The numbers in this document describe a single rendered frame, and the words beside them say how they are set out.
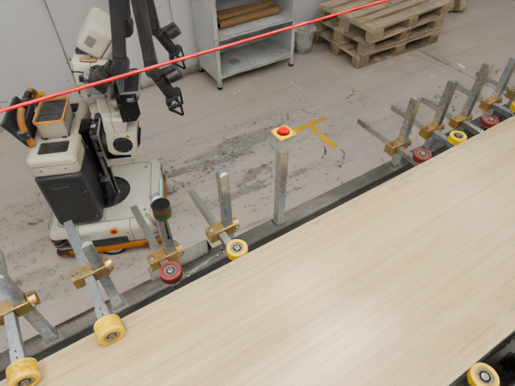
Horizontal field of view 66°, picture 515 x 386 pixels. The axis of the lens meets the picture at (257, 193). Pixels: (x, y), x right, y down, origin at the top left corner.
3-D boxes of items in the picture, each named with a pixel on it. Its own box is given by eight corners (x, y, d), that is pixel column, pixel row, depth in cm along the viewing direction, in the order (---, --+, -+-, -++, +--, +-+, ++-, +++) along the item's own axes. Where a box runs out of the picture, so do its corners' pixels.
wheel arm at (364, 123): (356, 124, 214) (357, 118, 211) (361, 122, 215) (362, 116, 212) (418, 171, 188) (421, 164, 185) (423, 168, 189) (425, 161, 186)
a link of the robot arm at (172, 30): (149, 23, 210) (149, 30, 204) (166, 10, 207) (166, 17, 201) (164, 40, 218) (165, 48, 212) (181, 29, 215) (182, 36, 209)
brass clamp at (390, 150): (382, 150, 199) (385, 142, 195) (401, 141, 204) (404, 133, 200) (391, 157, 195) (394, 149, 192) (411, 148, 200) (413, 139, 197)
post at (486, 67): (450, 138, 230) (483, 60, 196) (454, 135, 232) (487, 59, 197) (454, 141, 228) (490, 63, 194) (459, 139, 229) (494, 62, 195)
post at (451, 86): (419, 155, 223) (448, 79, 188) (423, 153, 224) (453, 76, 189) (424, 158, 220) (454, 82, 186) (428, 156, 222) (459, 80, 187)
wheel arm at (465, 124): (418, 103, 235) (421, 96, 232) (422, 100, 236) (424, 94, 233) (482, 141, 209) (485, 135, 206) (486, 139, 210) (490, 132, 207)
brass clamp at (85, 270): (73, 277, 137) (67, 269, 133) (111, 260, 142) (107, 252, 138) (77, 291, 133) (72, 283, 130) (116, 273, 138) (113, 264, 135)
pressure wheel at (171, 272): (161, 282, 149) (155, 266, 141) (180, 273, 152) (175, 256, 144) (169, 299, 145) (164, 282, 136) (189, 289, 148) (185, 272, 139)
